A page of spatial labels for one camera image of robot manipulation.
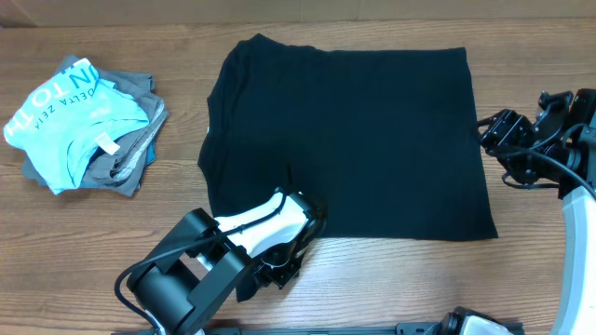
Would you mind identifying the black t-shirt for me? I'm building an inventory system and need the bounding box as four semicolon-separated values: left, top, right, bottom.
197;34;497;242

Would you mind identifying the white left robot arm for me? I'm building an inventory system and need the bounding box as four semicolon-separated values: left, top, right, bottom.
115;189;326;334

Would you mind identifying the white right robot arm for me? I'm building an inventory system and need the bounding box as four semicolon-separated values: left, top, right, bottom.
477;88;595;334

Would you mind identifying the grey folded garment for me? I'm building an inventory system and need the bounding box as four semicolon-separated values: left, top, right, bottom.
22;55;168;195

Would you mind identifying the light blue printed t-shirt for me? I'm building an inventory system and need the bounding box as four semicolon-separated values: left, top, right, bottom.
4;58;149;194

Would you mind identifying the brown cardboard backboard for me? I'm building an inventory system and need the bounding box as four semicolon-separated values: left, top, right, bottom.
1;0;595;27

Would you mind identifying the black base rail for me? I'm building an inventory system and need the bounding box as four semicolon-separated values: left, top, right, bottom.
111;321;525;335

